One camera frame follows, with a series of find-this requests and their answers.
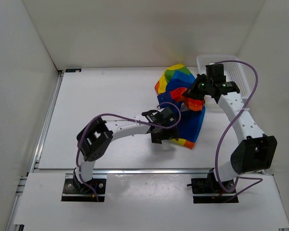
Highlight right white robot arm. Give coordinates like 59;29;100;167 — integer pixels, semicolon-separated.
184;74;277;193

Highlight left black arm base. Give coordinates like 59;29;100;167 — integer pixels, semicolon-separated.
61;175;106;203

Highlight aluminium front rail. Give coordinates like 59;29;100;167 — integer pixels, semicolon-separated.
24;168;210;176

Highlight aluminium left side rail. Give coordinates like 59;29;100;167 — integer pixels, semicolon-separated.
27;70;64;174

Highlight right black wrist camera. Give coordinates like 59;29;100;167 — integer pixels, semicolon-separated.
206;64;226;81

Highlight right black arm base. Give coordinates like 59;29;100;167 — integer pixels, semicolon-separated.
186;173;239;204

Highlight white plastic basket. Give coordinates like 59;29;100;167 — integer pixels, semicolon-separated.
197;54;251;100

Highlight aluminium rail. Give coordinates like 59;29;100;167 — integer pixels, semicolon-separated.
24;168;210;176
27;70;64;174

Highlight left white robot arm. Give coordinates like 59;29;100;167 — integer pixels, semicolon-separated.
74;107;181;193

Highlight rainbow striped shorts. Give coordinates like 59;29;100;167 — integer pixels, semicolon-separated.
155;63;205;149

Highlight small dark corner label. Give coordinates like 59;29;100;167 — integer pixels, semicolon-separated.
65;68;82;73

